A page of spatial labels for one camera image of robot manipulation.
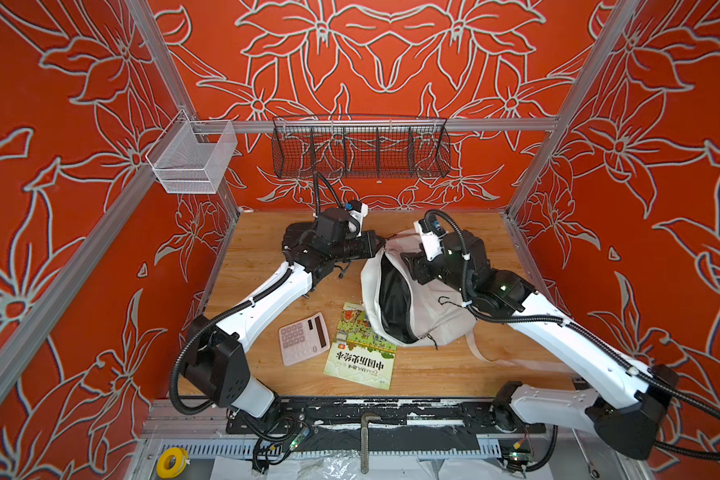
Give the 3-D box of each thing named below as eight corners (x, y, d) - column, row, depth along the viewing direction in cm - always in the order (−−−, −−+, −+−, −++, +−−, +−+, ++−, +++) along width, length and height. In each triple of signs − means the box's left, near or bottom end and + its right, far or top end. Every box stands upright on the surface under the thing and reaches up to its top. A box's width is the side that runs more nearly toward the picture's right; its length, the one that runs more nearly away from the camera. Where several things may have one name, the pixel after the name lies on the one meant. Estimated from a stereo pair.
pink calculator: (286, 366, 82) (284, 363, 80) (278, 331, 89) (276, 327, 87) (333, 348, 85) (332, 345, 83) (322, 315, 92) (321, 311, 90)
